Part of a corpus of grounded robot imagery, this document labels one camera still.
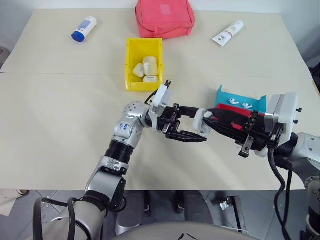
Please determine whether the dark rounded robot leg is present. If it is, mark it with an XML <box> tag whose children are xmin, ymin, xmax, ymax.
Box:
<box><xmin>115</xmin><ymin>190</ymin><xmax>152</xmax><ymax>236</ymax></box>
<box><xmin>174</xmin><ymin>190</ymin><xmax>214</xmax><ymax>226</ymax></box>

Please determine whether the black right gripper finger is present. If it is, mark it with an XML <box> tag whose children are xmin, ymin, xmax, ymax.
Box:
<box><xmin>206</xmin><ymin>107</ymin><xmax>253</xmax><ymax>124</ymax></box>
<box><xmin>203</xmin><ymin>118</ymin><xmax>248</xmax><ymax>144</ymax></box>

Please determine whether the yellow plastic bin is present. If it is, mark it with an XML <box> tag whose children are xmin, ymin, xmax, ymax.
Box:
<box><xmin>124</xmin><ymin>37</ymin><xmax>165</xmax><ymax>92</ymax></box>

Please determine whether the black metal stand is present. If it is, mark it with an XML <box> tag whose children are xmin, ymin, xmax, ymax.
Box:
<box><xmin>231</xmin><ymin>195</ymin><xmax>249</xmax><ymax>232</ymax></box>

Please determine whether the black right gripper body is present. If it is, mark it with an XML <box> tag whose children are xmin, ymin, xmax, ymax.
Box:
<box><xmin>235</xmin><ymin>110</ymin><xmax>276</xmax><ymax>158</ymax></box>

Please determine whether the silver robot torso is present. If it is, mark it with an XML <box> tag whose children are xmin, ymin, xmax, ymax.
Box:
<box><xmin>116</xmin><ymin>221</ymin><xmax>254</xmax><ymax>240</ymax></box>

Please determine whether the white bottle with blue cap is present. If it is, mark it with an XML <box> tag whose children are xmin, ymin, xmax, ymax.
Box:
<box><xmin>70</xmin><ymin>15</ymin><xmax>98</xmax><ymax>42</ymax></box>

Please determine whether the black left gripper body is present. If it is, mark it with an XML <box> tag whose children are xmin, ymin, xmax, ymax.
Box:
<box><xmin>157</xmin><ymin>102</ymin><xmax>182</xmax><ymax>139</ymax></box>

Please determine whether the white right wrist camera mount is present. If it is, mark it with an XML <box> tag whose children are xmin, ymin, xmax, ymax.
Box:
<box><xmin>254</xmin><ymin>91</ymin><xmax>303</xmax><ymax>159</ymax></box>

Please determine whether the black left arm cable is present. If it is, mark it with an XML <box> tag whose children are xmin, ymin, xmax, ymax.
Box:
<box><xmin>32</xmin><ymin>196</ymin><xmax>79</xmax><ymax>240</ymax></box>

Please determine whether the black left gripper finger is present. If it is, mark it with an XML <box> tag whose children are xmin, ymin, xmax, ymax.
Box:
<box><xmin>165</xmin><ymin>130</ymin><xmax>209</xmax><ymax>144</ymax></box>
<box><xmin>178</xmin><ymin>105</ymin><xmax>201</xmax><ymax>119</ymax></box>

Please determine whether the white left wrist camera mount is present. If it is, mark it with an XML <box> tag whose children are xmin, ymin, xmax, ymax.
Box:
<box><xmin>149</xmin><ymin>80</ymin><xmax>174</xmax><ymax>118</ymax></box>

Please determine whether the pinkish cardboard sheet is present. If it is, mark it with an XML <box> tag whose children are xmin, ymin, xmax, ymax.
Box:
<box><xmin>0</xmin><ymin>188</ymin><xmax>30</xmax><ymax>216</ymax></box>

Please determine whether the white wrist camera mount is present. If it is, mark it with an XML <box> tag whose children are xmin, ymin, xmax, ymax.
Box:
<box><xmin>254</xmin><ymin>91</ymin><xmax>303</xmax><ymax>159</ymax></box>
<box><xmin>149</xmin><ymin>80</ymin><xmax>174</xmax><ymax>118</ymax></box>

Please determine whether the white cosmetic tube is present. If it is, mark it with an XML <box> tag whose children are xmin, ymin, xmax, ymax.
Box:
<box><xmin>211</xmin><ymin>20</ymin><xmax>245</xmax><ymax>47</ymax></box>

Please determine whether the teal plastic tray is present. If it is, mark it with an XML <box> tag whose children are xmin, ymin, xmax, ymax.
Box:
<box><xmin>214</xmin><ymin>84</ymin><xmax>268</xmax><ymax>116</ymax></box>

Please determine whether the pink fabric pouch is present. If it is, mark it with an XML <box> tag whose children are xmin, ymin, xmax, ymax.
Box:
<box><xmin>134</xmin><ymin>0</ymin><xmax>196</xmax><ymax>39</ymax></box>

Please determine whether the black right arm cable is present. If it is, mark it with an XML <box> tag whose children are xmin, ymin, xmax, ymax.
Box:
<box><xmin>266</xmin><ymin>143</ymin><xmax>294</xmax><ymax>240</ymax></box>

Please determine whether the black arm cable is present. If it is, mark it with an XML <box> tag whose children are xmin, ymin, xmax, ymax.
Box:
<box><xmin>32</xmin><ymin>196</ymin><xmax>79</xmax><ymax>240</ymax></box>
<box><xmin>266</xmin><ymin>143</ymin><xmax>294</xmax><ymax>240</ymax></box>

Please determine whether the red plastic tray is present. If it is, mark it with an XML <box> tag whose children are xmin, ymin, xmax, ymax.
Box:
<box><xmin>215</xmin><ymin>103</ymin><xmax>266</xmax><ymax>131</ymax></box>

